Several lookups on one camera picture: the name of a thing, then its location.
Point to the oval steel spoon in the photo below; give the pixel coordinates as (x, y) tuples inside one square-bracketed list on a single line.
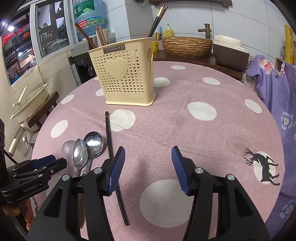
[(80, 157)]

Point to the brown ceramic basin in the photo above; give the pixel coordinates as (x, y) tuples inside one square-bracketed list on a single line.
[(187, 46)]

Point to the large steel spoon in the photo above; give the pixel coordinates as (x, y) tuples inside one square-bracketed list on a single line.
[(94, 144)]

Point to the brown chopstick far left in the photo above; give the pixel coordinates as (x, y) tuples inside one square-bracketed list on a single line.
[(101, 35)]

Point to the dark wooden counter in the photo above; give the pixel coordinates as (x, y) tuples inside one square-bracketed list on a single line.
[(207, 61)]

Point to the grey water dispenser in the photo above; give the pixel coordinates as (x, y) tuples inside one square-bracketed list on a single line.
[(80, 62)]

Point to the black gold chopstick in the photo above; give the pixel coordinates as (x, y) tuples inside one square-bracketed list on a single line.
[(155, 22)]

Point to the pink polka dot tablecloth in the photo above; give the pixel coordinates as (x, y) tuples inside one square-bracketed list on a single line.
[(214, 120)]

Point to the purple floral cloth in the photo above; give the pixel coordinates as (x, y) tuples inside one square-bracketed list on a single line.
[(276, 89)]

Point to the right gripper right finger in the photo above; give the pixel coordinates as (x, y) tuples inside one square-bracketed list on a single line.
[(237, 216)]

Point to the cream plastic utensil holder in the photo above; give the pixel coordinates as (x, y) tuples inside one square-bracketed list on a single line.
[(125, 72)]

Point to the beige cloth cover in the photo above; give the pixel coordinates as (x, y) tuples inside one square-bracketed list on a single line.
[(55, 71)]

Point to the brass faucet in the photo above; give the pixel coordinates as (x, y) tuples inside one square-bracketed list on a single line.
[(207, 30)]

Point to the yellow soap dispenser bottle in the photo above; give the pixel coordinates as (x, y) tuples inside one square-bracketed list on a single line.
[(168, 32)]

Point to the yellow mug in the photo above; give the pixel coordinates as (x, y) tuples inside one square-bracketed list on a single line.
[(155, 46)]

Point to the cream pot with lid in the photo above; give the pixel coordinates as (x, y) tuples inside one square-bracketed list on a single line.
[(26, 106)]

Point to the translucent plastic spoon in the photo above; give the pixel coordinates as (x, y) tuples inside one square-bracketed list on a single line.
[(67, 149)]

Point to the brown wooden chopstick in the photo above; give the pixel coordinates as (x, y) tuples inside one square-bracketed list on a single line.
[(85, 35)]

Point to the yellow tall package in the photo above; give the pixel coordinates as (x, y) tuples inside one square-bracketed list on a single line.
[(288, 44)]

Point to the window with white frame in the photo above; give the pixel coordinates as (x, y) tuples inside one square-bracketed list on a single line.
[(37, 31)]

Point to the white brown rice cooker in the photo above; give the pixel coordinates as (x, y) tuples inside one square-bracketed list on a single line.
[(229, 53)]

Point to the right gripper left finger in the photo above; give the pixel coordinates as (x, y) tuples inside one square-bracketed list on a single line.
[(58, 217)]

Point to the blue water jug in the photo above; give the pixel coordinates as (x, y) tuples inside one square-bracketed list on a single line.
[(88, 14)]

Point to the dark wooden stool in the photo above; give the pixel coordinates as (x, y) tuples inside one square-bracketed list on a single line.
[(44, 109)]

